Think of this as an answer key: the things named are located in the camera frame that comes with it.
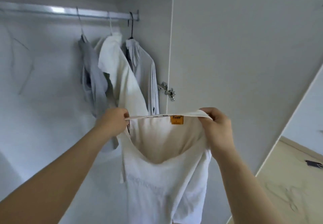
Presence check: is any person's left hand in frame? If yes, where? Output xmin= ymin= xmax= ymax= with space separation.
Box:
xmin=95 ymin=107 xmax=131 ymax=139

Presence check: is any grey hooded garment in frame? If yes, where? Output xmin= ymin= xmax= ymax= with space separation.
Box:
xmin=78 ymin=35 xmax=119 ymax=151

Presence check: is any white hanger of cream shirt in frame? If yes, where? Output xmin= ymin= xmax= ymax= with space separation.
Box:
xmin=107 ymin=12 xmax=115 ymax=35

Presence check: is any metal door hinge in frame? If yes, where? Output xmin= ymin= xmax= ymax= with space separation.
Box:
xmin=158 ymin=82 xmax=177 ymax=101

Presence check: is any black hanger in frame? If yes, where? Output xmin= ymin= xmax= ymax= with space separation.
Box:
xmin=127 ymin=12 xmax=135 ymax=40

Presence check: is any white charger cable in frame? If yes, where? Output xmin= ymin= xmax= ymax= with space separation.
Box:
xmin=266 ymin=181 xmax=309 ymax=214

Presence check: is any cream hanger with metal hook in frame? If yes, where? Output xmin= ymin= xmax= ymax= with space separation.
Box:
xmin=76 ymin=7 xmax=86 ymax=43

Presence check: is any white wardrobe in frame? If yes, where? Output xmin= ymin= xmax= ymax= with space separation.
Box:
xmin=0 ymin=0 xmax=323 ymax=224

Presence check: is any black charger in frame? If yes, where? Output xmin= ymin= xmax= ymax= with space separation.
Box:
xmin=305 ymin=160 xmax=323 ymax=170

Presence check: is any metal closet rod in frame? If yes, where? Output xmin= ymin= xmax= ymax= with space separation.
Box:
xmin=0 ymin=1 xmax=140 ymax=22

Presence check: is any person's right forearm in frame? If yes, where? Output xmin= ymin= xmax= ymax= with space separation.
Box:
xmin=214 ymin=148 xmax=288 ymax=224

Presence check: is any light grey shirt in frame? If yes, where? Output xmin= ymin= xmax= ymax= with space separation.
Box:
xmin=124 ymin=39 xmax=160 ymax=116

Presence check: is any person's left forearm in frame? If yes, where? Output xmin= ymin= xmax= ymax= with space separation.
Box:
xmin=0 ymin=128 xmax=116 ymax=224

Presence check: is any cream white shirt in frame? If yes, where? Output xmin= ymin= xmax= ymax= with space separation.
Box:
xmin=97 ymin=33 xmax=150 ymax=117

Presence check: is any person's right hand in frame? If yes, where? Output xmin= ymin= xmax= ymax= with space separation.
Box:
xmin=199 ymin=107 xmax=236 ymax=161

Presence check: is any white t-shirt orange label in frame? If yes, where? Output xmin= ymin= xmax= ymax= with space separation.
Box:
xmin=118 ymin=110 xmax=214 ymax=224

